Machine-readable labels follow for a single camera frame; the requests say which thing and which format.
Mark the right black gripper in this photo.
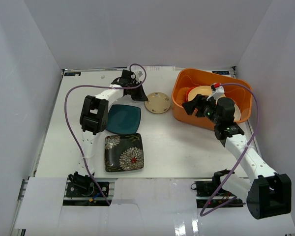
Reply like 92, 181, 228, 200
182, 94, 221, 126

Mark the yellow round plate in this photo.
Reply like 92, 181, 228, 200
188, 86, 212, 101

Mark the small orange plate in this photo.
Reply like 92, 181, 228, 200
185, 87, 196, 102

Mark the small beige patterned plate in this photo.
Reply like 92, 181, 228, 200
145, 92, 171, 114

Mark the teal square plate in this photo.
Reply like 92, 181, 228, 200
106, 104, 141, 134

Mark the cream round plate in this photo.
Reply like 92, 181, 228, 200
234, 104, 241, 122

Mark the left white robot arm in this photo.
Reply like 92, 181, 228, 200
64, 63, 148, 186

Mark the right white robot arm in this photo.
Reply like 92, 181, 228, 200
182, 94, 292, 219

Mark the orange plastic bin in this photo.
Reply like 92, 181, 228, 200
172, 68, 253, 125

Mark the right black table label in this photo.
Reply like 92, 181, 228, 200
212, 70, 230, 75

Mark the black floral square plate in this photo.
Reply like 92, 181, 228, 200
104, 133, 145, 172

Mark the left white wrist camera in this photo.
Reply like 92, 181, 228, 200
134, 70, 144, 79

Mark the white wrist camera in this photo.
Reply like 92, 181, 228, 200
134, 70, 144, 79
206, 83, 224, 101

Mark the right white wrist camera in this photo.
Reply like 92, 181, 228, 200
206, 83, 224, 101

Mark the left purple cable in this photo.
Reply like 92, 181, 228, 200
63, 63, 148, 206

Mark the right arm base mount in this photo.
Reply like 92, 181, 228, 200
191, 169, 246, 208

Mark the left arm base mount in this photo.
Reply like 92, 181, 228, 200
63, 172, 112, 207

